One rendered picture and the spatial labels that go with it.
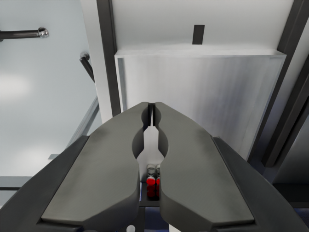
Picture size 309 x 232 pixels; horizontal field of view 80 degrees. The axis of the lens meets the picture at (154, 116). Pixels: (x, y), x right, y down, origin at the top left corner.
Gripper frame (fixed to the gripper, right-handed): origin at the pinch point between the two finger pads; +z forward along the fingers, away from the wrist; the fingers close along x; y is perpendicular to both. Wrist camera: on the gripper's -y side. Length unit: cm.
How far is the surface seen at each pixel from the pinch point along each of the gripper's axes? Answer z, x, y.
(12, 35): 98, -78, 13
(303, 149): 21.3, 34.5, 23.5
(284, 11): 21.6, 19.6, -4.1
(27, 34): 100, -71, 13
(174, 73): 21.4, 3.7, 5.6
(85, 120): 60, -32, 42
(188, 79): 21.4, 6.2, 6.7
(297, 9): 19.9, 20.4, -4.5
